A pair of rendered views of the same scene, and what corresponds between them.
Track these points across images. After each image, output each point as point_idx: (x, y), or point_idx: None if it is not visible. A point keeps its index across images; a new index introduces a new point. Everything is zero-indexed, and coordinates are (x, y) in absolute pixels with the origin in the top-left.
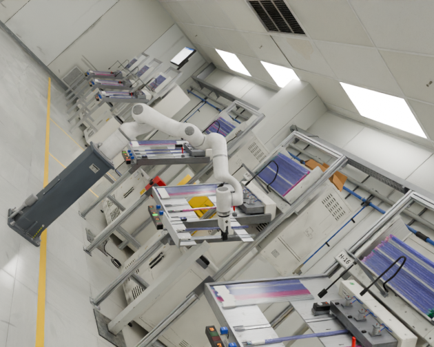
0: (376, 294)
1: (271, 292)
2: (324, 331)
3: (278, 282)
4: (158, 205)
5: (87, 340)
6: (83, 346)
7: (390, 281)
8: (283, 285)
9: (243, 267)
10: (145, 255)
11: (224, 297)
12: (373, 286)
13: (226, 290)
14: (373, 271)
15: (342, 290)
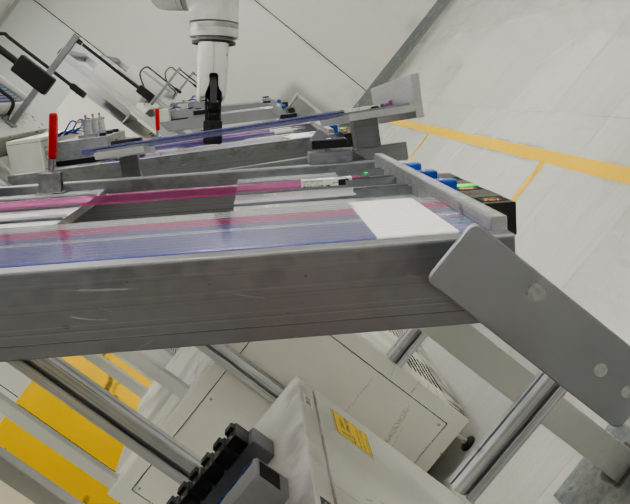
0: (16, 132)
1: (195, 148)
2: (159, 150)
3: (157, 155)
4: (438, 178)
5: None
6: None
7: None
8: (152, 155)
9: (29, 466)
10: None
11: (303, 134)
12: (4, 128)
13: (291, 137)
14: None
15: (44, 153)
